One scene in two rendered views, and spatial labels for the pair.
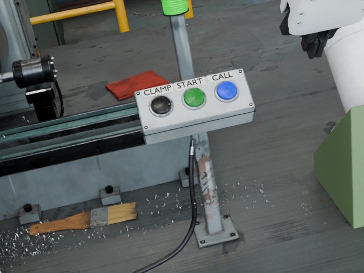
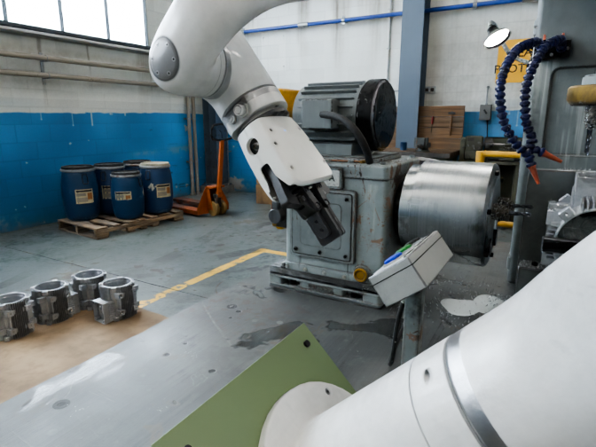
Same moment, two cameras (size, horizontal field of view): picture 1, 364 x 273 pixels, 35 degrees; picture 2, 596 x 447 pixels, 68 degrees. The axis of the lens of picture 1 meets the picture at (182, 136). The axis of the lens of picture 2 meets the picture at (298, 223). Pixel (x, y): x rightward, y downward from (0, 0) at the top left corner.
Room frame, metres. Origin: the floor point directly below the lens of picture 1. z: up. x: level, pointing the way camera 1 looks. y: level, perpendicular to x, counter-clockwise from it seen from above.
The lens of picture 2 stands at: (1.02, -0.67, 1.27)
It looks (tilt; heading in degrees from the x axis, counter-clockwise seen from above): 13 degrees down; 125
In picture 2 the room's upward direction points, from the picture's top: straight up
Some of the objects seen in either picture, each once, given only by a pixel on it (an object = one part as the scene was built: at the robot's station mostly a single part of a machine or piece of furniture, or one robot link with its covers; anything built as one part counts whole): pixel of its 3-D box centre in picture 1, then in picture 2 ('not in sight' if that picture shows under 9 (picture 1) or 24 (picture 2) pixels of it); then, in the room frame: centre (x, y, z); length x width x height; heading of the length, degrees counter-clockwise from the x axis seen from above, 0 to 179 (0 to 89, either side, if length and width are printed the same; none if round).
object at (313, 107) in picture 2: not in sight; (328, 160); (0.39, 0.39, 1.16); 0.33 x 0.26 x 0.42; 4
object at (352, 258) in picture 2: not in sight; (345, 219); (0.42, 0.43, 0.99); 0.35 x 0.31 x 0.37; 4
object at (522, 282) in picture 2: not in sight; (531, 284); (0.90, 0.54, 0.86); 0.07 x 0.06 x 0.12; 4
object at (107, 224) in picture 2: not in sight; (121, 194); (-3.77, 2.48, 0.37); 1.20 x 0.80 x 0.74; 90
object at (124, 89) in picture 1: (136, 84); not in sight; (1.51, 0.10, 0.80); 0.15 x 0.12 x 0.01; 111
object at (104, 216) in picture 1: (83, 220); not in sight; (0.90, 0.21, 0.80); 0.21 x 0.05 x 0.01; 91
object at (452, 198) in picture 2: not in sight; (432, 209); (0.67, 0.45, 1.04); 0.37 x 0.25 x 0.25; 4
